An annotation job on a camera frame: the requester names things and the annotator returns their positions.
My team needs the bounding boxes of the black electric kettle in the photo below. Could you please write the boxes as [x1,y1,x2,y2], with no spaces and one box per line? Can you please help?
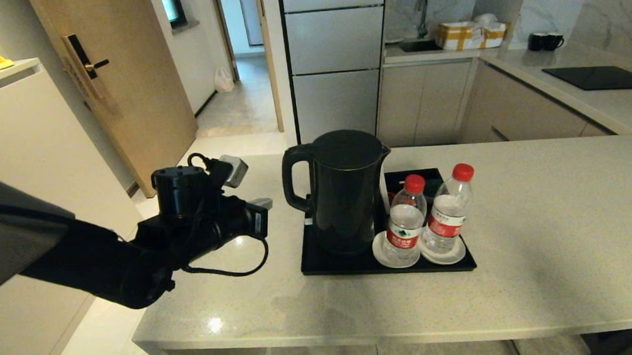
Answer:
[280,127,397,259]

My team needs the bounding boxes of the red cap water bottle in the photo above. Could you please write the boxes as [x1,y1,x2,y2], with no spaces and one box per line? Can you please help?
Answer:
[377,174,431,266]
[417,162,479,256]

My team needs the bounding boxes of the black box with sachets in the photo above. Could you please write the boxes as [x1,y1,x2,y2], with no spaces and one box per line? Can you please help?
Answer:
[384,168,447,208]

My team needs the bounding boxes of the black rectangular serving tray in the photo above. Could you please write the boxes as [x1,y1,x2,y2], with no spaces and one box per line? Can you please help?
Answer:
[295,166,478,282]

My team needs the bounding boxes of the white round saucer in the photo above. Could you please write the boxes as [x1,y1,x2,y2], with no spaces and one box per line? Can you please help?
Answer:
[417,233,467,266]
[371,229,422,270]

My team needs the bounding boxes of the white plastic bag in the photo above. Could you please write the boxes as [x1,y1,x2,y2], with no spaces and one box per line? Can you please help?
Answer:
[214,66,236,93]

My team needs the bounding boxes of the narrow wooden door panel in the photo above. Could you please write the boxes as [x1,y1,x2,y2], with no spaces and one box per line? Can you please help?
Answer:
[255,0,285,134]

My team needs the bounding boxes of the wooden room door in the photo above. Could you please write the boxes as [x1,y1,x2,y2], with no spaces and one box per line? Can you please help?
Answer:
[29,0,202,205]

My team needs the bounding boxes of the silver refrigerator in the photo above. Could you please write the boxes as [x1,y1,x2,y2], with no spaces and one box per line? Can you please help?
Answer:
[279,0,397,146]

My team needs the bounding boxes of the beige kitchen base cabinets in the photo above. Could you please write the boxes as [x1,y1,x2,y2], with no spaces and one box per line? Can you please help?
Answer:
[374,49,616,150]

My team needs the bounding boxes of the dark window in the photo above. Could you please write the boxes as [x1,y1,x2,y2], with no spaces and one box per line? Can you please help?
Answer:
[160,0,188,30]

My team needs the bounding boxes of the dark kitchen sink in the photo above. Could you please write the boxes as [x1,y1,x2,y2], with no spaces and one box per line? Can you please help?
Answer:
[399,38,443,53]

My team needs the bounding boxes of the beige tall cabinet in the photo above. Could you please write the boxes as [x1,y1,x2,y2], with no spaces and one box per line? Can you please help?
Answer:
[0,51,152,355]

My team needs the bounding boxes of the chrome kitchen faucet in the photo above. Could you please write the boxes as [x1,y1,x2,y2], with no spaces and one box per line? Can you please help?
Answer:
[416,0,432,39]

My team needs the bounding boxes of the yellow white box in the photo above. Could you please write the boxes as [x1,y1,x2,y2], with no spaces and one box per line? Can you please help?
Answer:
[435,19,508,53]

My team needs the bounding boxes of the white crumpled bag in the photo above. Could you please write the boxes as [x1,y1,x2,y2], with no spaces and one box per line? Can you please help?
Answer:
[473,12,507,30]

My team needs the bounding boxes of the black induction cooktop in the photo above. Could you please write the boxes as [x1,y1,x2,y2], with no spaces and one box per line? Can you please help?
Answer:
[542,63,632,95]

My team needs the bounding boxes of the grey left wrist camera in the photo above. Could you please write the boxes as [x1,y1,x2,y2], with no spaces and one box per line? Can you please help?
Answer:
[219,153,250,190]

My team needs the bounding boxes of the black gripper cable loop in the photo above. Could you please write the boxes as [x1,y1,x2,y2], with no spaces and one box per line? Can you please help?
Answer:
[175,148,271,280]

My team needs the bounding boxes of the black door lock handle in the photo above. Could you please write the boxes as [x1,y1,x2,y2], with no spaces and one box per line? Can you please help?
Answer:
[62,32,113,103]

